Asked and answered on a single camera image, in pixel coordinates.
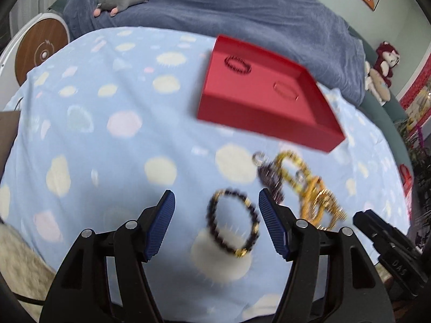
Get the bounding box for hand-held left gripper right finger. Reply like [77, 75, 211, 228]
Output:
[259, 188, 394, 323]

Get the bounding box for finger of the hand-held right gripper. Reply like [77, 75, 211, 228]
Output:
[353, 209, 413, 254]

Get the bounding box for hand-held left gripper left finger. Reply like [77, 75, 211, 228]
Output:
[40, 190, 176, 323]

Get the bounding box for dark bead bracelet gold accents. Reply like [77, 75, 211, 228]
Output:
[206, 188, 261, 259]

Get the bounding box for red jewelry box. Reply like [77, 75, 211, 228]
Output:
[197, 34, 346, 153]

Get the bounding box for small red bag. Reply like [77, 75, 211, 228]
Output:
[399, 163, 415, 221]

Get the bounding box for light blue printed blanket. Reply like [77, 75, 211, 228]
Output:
[0, 26, 415, 323]

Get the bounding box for white plush toy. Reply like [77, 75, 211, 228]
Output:
[364, 61, 393, 106]

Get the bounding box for beige shaggy rug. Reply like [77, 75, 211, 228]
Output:
[0, 224, 57, 292]

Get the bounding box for red monkey plush toy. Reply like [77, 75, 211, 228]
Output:
[375, 41, 402, 88]

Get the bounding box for brown board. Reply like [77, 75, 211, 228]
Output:
[0, 110, 21, 157]

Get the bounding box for round wooden white table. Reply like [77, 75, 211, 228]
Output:
[0, 16, 71, 87]

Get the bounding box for dark blue blanket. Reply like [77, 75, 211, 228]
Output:
[62, 0, 368, 106]

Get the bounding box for small dark purple bead bracelet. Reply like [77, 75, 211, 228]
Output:
[258, 163, 285, 203]

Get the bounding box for yellow amber bead bracelet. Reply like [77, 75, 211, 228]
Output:
[274, 151, 313, 194]

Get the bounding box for teal bed frame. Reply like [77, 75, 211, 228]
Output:
[348, 26, 415, 164]

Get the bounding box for thin red bracelet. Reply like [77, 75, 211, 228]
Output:
[273, 81, 299, 101]

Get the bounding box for red dotted wall strip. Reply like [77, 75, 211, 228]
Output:
[399, 70, 431, 125]

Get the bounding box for black cable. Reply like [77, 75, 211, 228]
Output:
[15, 294, 45, 307]

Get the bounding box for dark red bead bracelet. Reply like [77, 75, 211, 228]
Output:
[224, 55, 252, 75]

